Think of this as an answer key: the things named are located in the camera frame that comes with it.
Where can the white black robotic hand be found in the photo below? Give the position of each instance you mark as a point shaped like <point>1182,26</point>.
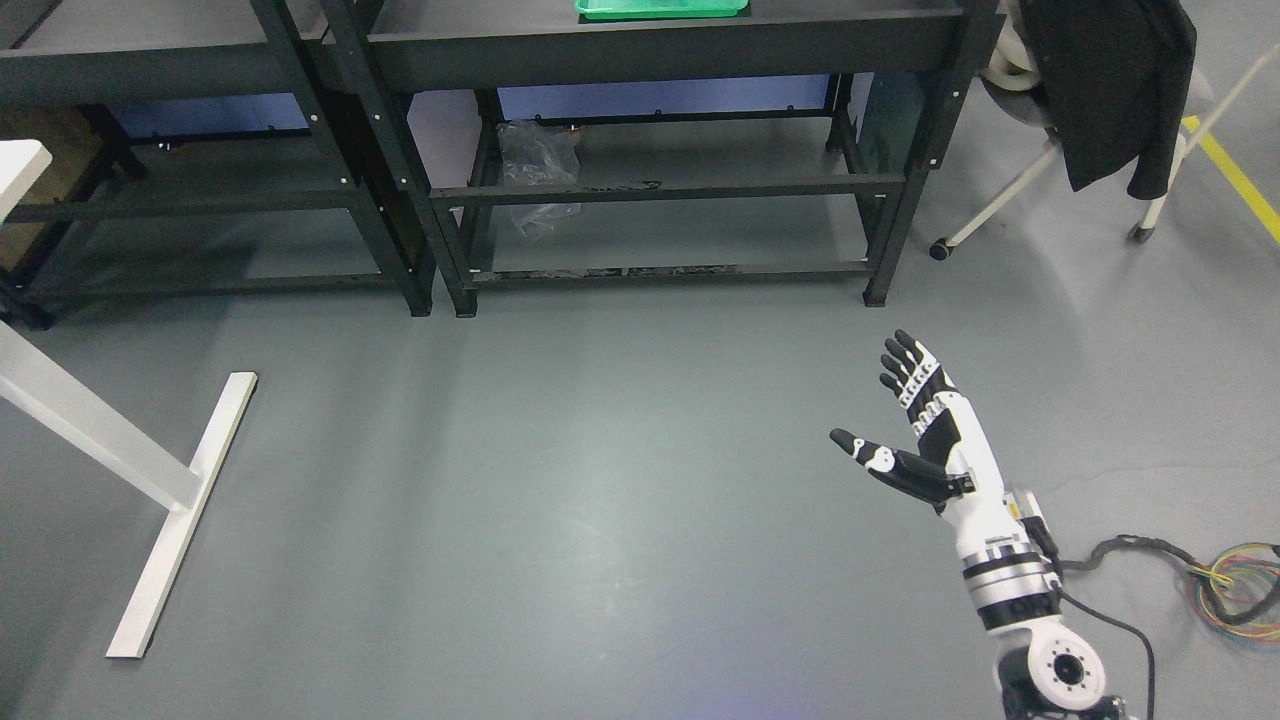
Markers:
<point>954,470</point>

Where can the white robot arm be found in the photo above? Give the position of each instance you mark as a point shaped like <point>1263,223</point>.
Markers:
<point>1042,668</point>

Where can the right black metal shelf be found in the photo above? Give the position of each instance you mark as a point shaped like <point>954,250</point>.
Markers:
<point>385,51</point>

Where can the black metal shelf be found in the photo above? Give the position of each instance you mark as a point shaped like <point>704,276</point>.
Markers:
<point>198,152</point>
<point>385,51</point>

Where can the green plastic tray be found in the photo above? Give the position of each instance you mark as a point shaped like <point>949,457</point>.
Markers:
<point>659,10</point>

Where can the left black metal shelf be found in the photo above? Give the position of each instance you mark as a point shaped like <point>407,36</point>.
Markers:
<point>198,152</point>

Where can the black jacket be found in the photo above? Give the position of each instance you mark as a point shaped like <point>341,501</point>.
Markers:
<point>1117,78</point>

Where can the crumpled clear plastic bag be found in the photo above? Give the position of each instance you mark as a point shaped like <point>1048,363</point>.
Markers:
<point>535,154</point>

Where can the white table leg frame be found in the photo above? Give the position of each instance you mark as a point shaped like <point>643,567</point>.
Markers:
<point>51,395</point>

